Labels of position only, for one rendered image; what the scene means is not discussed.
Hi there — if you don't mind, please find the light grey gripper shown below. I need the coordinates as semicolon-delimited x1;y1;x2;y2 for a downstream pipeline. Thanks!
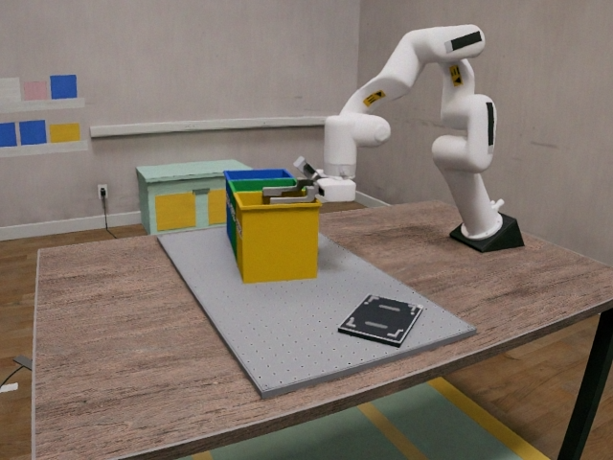
262;173;355;205

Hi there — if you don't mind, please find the yellow recycle bin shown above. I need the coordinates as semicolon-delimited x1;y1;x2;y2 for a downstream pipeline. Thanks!
234;190;322;284

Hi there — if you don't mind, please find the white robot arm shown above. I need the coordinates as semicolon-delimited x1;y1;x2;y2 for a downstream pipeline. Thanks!
293;25;505;241

